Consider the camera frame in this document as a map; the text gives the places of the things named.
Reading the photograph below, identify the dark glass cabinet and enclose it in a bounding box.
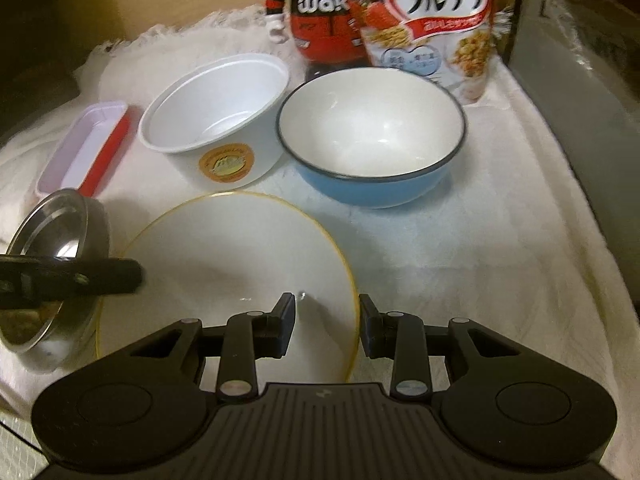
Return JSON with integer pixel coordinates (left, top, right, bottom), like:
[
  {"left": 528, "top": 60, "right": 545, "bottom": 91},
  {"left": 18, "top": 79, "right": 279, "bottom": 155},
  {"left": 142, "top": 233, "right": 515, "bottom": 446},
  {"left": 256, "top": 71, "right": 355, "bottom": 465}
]
[{"left": 502, "top": 0, "right": 640, "bottom": 126}]

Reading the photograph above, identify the cereal bag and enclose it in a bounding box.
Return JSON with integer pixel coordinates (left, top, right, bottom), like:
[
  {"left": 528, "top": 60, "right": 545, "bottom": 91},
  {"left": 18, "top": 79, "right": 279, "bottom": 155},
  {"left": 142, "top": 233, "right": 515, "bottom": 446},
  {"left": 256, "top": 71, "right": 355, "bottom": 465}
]
[{"left": 334, "top": 0, "right": 516, "bottom": 106}]

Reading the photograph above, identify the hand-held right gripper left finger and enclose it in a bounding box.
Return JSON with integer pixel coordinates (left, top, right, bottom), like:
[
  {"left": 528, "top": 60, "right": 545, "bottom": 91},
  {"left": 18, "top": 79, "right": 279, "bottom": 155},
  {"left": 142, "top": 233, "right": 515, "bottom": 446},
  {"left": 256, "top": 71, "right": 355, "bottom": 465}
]
[{"left": 131, "top": 292, "right": 297, "bottom": 404}]

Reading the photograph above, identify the blue enamel bowl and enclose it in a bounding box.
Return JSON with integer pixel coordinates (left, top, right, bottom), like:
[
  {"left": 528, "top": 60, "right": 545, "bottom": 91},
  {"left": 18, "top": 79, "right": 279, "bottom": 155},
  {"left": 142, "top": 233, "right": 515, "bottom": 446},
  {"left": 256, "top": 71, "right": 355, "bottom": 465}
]
[{"left": 276, "top": 67, "right": 469, "bottom": 209}]

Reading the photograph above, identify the red and white rectangular tray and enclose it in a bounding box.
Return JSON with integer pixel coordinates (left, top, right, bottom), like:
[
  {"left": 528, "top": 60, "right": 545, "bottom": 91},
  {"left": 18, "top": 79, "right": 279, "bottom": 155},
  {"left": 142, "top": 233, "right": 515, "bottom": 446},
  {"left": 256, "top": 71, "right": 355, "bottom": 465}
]
[{"left": 35, "top": 101, "right": 132, "bottom": 199}]

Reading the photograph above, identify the white plate with yellow rim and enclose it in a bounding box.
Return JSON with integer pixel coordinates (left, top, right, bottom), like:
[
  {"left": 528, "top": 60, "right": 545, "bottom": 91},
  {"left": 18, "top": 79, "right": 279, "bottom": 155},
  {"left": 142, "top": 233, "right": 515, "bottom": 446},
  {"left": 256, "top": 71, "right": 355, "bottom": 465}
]
[{"left": 95, "top": 193, "right": 362, "bottom": 385}]

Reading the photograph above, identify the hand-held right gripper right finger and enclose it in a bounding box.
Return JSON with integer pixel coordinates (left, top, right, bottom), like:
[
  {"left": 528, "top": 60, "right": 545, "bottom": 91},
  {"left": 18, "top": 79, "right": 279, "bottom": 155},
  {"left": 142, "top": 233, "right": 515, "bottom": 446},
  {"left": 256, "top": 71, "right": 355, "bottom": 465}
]
[{"left": 359, "top": 294, "right": 524, "bottom": 402}]

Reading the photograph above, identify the stainless steel bowl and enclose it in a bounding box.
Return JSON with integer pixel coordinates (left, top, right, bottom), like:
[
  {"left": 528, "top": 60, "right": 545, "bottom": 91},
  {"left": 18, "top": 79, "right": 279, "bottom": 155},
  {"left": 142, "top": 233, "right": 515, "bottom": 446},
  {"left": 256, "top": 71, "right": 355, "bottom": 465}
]
[{"left": 0, "top": 188, "right": 112, "bottom": 374}]

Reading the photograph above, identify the red and black figure bottle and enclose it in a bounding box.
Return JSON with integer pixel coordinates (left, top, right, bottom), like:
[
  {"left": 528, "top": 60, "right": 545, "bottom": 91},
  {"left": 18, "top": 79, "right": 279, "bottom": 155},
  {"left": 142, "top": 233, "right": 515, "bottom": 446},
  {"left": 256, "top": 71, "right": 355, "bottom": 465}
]
[{"left": 264, "top": 0, "right": 371, "bottom": 78}]

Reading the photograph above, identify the white bowl with round label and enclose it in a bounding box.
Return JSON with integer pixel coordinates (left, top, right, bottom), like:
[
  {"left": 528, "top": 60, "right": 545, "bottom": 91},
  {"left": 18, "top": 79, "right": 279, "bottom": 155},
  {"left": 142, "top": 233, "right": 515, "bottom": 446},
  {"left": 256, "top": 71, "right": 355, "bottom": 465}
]
[{"left": 139, "top": 53, "right": 291, "bottom": 193}]

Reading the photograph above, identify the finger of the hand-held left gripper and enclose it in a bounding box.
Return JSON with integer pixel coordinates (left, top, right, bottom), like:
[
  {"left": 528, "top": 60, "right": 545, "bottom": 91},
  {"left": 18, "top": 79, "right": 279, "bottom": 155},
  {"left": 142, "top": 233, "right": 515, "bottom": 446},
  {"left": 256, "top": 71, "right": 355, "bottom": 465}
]
[{"left": 0, "top": 256, "right": 147, "bottom": 312}]

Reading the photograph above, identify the white cloth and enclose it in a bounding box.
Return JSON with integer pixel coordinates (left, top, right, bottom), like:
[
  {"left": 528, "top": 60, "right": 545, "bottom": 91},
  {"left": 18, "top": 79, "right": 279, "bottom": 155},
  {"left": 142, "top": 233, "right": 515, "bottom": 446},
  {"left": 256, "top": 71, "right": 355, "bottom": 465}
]
[{"left": 0, "top": 67, "right": 631, "bottom": 411}]

